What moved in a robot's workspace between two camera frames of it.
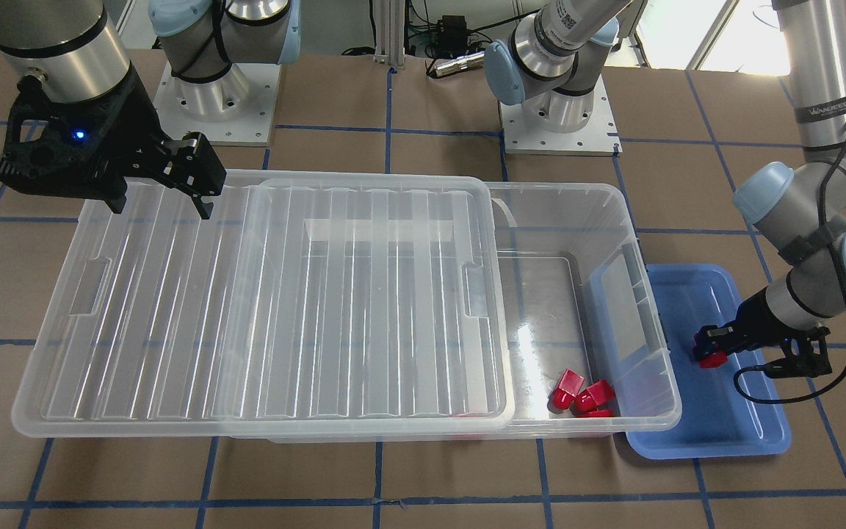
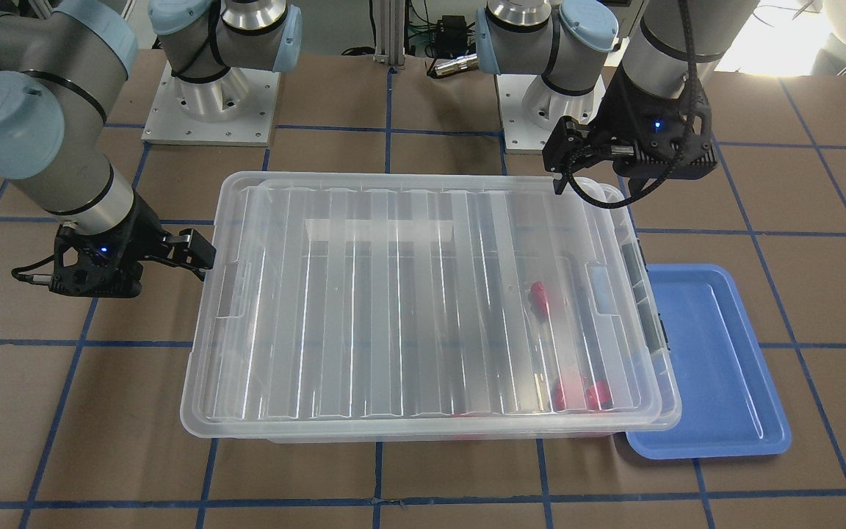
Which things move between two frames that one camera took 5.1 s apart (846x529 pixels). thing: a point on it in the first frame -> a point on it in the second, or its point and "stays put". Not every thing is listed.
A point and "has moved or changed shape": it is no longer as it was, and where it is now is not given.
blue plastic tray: x=731 y=411 stays put
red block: x=714 y=361 -> x=537 y=295
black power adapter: x=452 y=35 stays put
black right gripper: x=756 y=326 -> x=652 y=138
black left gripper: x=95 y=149 -> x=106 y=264
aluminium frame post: x=389 y=22 stays put
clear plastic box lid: x=316 y=297 has moved or changed shape
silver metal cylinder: x=470 y=62 stays put
